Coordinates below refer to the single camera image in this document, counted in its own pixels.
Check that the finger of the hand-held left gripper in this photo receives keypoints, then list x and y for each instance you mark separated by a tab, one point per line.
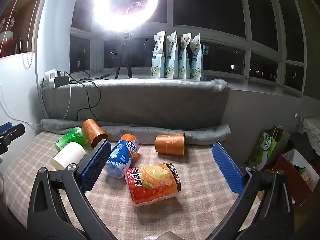
11	135

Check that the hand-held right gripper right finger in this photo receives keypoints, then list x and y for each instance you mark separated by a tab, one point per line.
228	171

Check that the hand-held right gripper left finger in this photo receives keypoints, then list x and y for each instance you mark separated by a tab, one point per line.
96	167

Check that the white cup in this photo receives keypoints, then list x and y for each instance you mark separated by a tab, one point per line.
68	156

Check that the brown patterned paper cup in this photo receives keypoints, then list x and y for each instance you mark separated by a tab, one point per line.
171	143
93	131

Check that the blue orange-capped bottle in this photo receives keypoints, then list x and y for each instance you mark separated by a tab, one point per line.
123	155

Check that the plaid bed sheet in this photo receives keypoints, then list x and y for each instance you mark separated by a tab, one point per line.
200	195

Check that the green paper bag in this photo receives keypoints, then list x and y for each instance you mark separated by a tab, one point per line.
267	147

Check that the rolled grey towel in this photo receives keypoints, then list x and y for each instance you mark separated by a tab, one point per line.
200	133

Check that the dark red cardboard box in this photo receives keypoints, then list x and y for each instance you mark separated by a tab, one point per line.
290	180

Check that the white power strip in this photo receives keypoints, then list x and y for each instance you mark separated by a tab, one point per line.
50	76

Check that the black charger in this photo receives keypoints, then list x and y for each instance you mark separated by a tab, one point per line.
60	81

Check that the grey blanket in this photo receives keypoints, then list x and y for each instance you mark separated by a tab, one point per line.
155	102

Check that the lace cloth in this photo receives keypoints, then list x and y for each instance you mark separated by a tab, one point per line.
311	127

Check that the red white vase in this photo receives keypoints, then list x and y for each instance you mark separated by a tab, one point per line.
6	40

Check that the white green standing pouch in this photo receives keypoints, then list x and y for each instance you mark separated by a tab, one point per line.
184	60
197	62
171	60
158	60

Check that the black tripod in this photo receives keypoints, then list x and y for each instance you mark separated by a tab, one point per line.
124	55

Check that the wooden shelf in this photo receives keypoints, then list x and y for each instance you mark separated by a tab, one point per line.
27	17

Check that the window frame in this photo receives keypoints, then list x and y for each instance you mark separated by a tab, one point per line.
225	33

